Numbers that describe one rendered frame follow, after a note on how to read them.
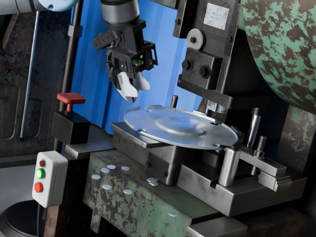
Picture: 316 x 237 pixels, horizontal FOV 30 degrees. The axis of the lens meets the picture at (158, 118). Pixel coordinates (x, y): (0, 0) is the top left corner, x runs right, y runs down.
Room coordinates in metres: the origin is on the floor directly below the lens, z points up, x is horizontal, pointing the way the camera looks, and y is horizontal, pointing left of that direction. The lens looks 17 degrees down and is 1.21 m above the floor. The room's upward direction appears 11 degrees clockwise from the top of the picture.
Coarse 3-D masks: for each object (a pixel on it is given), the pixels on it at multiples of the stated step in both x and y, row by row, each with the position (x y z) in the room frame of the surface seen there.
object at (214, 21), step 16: (208, 0) 1.47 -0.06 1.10; (224, 0) 1.43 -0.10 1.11; (208, 16) 1.46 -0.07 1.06; (224, 16) 1.42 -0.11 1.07; (192, 32) 1.47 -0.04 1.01; (208, 32) 1.45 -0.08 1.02; (224, 32) 1.42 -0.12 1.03; (192, 48) 1.45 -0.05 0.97; (208, 48) 1.44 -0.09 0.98; (192, 64) 1.43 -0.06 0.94; (208, 64) 1.40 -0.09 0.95; (224, 64) 1.40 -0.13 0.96; (240, 64) 1.42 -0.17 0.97; (192, 80) 1.43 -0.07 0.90; (208, 80) 1.39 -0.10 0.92; (224, 80) 1.39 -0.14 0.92; (240, 80) 1.43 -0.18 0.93; (256, 80) 1.47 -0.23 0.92
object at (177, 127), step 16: (128, 112) 1.45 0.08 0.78; (144, 112) 1.48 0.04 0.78; (160, 112) 1.51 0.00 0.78; (176, 112) 1.54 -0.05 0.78; (192, 112) 1.55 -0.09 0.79; (144, 128) 1.34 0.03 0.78; (160, 128) 1.37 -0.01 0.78; (176, 128) 1.37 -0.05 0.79; (192, 128) 1.40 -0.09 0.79; (208, 128) 1.45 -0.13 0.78; (224, 128) 1.48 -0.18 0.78; (176, 144) 1.27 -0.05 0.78; (192, 144) 1.30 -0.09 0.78; (208, 144) 1.32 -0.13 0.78; (224, 144) 1.34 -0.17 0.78
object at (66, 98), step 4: (60, 96) 1.55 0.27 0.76; (64, 96) 1.55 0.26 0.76; (68, 96) 1.55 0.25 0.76; (72, 96) 1.57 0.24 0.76; (76, 96) 1.57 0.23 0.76; (80, 96) 1.58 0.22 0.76; (60, 100) 1.55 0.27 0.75; (64, 100) 1.54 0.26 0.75; (68, 100) 1.53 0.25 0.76; (72, 100) 1.54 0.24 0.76; (76, 100) 1.55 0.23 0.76; (80, 100) 1.56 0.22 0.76; (84, 100) 1.57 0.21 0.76; (68, 104) 1.57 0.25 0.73; (72, 104) 1.57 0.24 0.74; (68, 108) 1.57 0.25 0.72; (72, 108) 1.57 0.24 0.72
